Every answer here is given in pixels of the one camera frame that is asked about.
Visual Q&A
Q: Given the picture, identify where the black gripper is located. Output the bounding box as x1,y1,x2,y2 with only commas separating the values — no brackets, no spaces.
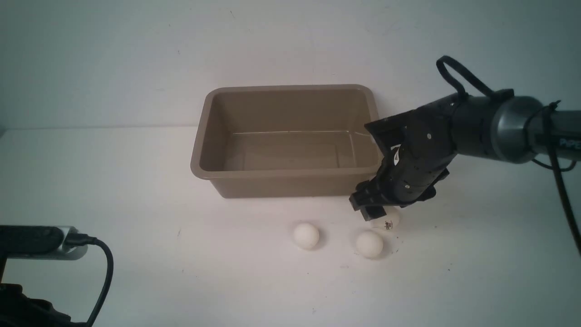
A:
349,101,457,221

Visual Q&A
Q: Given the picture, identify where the white ball with logo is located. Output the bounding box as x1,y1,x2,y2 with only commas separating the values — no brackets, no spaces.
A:
371,206,401,231

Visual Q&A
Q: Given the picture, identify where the white table-tennis ball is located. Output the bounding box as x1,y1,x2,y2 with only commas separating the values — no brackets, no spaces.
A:
293,222,320,250
355,230,384,259

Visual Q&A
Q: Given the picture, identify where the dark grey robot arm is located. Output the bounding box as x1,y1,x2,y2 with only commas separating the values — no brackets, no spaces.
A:
350,94,580,221

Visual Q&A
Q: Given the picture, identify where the brown plastic bin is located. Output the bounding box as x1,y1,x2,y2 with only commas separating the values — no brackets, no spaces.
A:
190,84,382,198

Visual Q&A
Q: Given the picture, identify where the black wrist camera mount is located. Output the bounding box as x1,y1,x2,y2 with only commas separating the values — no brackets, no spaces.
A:
364,110,412,157

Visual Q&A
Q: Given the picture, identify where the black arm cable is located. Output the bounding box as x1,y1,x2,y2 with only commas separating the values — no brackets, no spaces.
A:
436,55,581,255

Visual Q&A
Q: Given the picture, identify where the black camera cable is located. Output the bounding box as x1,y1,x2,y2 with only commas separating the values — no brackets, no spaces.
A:
64,234,114,327

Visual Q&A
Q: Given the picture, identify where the silver camera on left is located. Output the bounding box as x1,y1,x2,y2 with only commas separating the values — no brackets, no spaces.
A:
0,225,88,261

